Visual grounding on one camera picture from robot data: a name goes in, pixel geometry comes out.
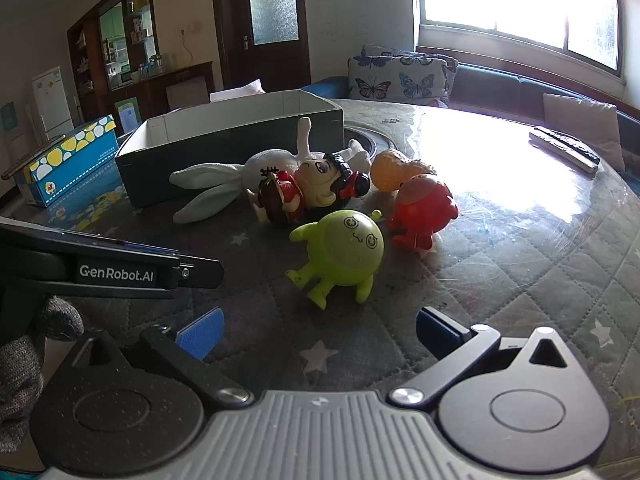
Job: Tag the dark wooden cabinet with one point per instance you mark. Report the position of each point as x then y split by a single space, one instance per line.
145 90

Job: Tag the white rabbit plush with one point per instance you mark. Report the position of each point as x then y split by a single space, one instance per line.
220 180

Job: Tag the white pillow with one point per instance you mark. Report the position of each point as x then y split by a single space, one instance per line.
585 120

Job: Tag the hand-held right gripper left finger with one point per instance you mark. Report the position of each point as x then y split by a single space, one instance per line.
202 332

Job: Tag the white refrigerator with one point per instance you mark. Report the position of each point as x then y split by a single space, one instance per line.
52 102

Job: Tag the wooden door with glass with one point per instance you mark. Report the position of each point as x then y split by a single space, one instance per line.
265 65

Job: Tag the blue sofa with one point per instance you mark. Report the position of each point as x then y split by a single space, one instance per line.
480 82

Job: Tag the red round toy figure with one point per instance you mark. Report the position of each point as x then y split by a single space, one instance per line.
422 207

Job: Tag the round dark disc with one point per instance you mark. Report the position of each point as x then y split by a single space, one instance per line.
367 140

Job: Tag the blue dotted tissue box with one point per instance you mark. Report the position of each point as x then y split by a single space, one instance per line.
70 160

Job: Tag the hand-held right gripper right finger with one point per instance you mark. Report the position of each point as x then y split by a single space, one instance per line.
437 327

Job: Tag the butterfly print pillow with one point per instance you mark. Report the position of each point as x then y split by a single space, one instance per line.
400 77

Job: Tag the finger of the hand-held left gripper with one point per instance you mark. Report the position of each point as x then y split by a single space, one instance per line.
150 248
202 274

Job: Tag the remote control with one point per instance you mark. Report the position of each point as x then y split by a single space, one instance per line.
565 150

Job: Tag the green round toy figure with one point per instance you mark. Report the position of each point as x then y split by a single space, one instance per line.
345 250

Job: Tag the blue sign on cabinet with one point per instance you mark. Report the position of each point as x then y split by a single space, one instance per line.
127 116

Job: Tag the person's left hand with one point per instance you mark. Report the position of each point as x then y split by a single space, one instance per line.
25 370

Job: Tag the window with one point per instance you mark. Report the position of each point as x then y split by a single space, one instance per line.
520 5

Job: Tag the white tissue pack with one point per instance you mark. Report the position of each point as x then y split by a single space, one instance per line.
237 91

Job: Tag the cardboard box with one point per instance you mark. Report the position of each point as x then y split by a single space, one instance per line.
210 160

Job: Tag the orange peanut toy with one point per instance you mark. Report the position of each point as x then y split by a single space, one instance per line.
392 170

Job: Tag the black-haired doll figure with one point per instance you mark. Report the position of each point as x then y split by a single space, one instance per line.
315 180

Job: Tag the teal wall poster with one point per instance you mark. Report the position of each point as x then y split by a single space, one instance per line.
8 117

